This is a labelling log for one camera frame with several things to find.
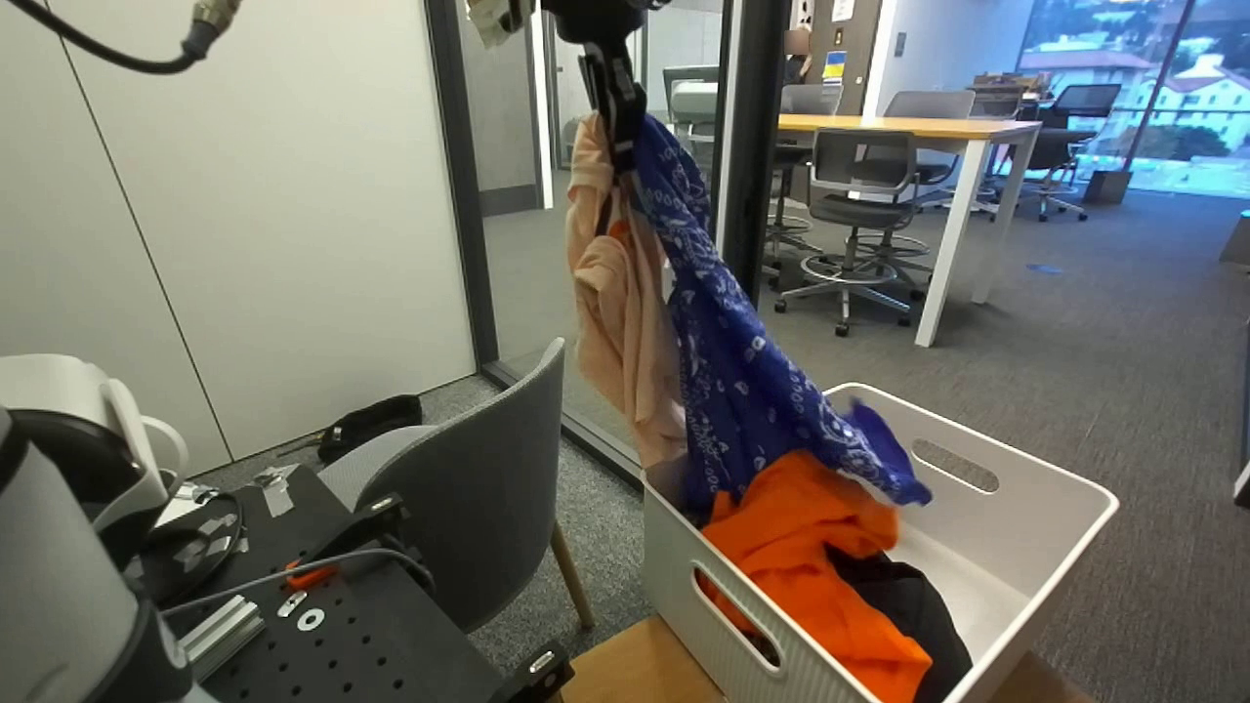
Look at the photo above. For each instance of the black device white stickers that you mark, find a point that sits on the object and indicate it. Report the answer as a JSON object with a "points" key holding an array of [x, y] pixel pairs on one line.
{"points": [[198, 541]]}

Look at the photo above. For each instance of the black garment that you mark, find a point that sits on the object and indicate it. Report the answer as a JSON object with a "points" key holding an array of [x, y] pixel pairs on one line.
{"points": [[921, 610]]}

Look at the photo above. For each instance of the wooden-top white table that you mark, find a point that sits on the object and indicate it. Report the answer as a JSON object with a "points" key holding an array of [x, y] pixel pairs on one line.
{"points": [[913, 127]]}

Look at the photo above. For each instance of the peach shirt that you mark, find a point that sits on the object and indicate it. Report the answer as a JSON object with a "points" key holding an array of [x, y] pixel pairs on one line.
{"points": [[626, 324]]}

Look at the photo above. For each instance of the orange garment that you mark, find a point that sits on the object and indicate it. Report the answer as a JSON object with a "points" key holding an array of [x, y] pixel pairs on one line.
{"points": [[794, 548]]}

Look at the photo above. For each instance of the white paper label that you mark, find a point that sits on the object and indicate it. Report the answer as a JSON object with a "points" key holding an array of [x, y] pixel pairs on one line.
{"points": [[280, 497]]}

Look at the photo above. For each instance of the white washer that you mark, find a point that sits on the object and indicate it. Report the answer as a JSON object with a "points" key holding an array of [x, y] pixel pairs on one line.
{"points": [[311, 617]]}

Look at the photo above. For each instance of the blue yellow poster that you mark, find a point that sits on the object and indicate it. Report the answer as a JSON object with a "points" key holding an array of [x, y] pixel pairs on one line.
{"points": [[820, 69]]}

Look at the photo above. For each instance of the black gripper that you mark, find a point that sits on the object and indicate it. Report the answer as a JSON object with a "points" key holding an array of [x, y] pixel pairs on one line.
{"points": [[591, 19]]}

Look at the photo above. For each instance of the black office chair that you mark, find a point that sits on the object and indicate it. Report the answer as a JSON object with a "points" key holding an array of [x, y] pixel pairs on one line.
{"points": [[1068, 119]]}

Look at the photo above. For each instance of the grey plastic chair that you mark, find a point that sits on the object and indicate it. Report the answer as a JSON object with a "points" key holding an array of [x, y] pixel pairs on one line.
{"points": [[483, 493]]}

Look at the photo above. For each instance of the grey office stool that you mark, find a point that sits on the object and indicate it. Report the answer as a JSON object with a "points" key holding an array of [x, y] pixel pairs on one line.
{"points": [[859, 196]]}

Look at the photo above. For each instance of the small white tag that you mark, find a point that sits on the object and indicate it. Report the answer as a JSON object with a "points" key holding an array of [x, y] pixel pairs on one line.
{"points": [[292, 601]]}

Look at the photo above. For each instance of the black door frame post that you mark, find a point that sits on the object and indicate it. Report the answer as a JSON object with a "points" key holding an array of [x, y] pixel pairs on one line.
{"points": [[751, 156]]}

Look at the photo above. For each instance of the aluminium extrusion rail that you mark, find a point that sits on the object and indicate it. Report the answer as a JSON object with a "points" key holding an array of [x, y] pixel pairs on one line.
{"points": [[217, 636]]}

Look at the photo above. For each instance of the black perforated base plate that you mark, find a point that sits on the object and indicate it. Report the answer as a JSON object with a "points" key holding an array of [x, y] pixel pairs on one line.
{"points": [[375, 648]]}

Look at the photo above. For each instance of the brown cardboard box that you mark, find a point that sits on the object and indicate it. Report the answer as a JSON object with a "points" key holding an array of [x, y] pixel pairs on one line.
{"points": [[638, 669]]}

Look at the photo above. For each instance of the blue patterned bandana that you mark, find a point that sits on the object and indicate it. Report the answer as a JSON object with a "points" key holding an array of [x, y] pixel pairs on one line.
{"points": [[728, 364]]}

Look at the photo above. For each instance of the white plastic bin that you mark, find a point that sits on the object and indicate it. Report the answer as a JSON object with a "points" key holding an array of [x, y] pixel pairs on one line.
{"points": [[1042, 522]]}

